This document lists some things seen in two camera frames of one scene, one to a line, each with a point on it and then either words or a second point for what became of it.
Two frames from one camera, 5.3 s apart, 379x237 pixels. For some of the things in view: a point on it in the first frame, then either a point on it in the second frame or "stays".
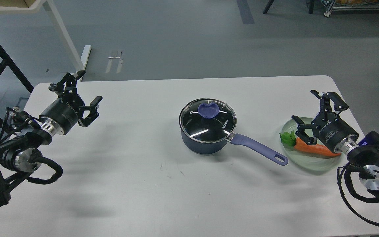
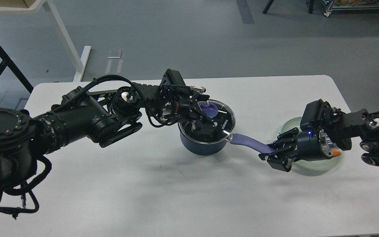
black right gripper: x=334 y=132 → x=314 y=145
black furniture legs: x=311 y=6 stays
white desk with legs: x=20 y=7 stays
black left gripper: x=62 y=117 → x=178 y=105
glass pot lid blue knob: x=207 y=119 stays
